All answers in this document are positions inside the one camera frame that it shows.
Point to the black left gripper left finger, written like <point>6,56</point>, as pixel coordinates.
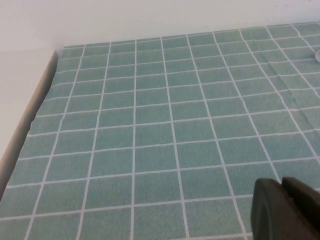
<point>270,215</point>

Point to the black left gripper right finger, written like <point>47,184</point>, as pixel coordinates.
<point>307,207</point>

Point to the green grid tablecloth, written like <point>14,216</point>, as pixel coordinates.
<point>150,125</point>

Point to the green white glue stick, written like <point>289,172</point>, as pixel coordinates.
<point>318,56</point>

